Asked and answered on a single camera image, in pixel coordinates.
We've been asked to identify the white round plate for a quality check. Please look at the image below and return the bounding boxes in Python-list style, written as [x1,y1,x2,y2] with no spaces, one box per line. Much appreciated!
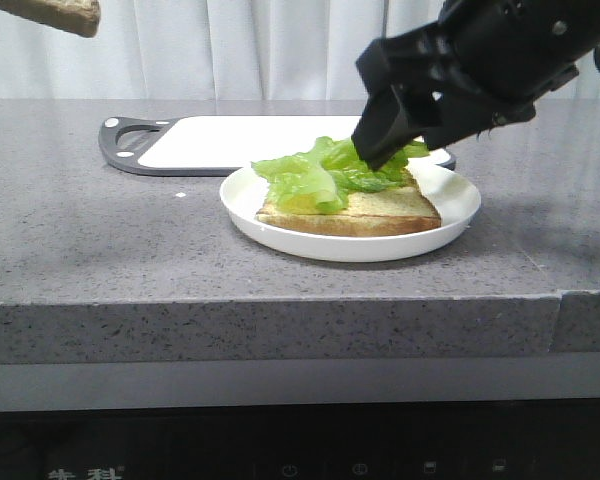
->
[219,159,482,263]

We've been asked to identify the bread slice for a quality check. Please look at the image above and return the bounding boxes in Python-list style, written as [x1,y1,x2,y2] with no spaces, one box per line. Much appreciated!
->
[255,169,442,237]
[0,0,101,38]

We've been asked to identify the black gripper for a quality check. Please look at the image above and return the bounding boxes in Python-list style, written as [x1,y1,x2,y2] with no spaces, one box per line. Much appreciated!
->
[351,1,600,170]

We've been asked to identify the green lettuce leaf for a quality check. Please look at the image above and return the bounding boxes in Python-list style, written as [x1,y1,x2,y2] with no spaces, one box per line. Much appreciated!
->
[251,136,429,214]

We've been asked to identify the white curtain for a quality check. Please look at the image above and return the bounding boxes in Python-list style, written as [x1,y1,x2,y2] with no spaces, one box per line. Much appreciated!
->
[0,1,441,100]

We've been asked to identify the black appliance control panel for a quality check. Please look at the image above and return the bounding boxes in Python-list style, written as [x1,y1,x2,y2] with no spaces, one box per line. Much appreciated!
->
[0,399,600,479]

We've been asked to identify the white cutting board grey rim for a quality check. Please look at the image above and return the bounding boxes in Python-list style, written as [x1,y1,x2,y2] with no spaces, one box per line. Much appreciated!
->
[98,115,457,177]

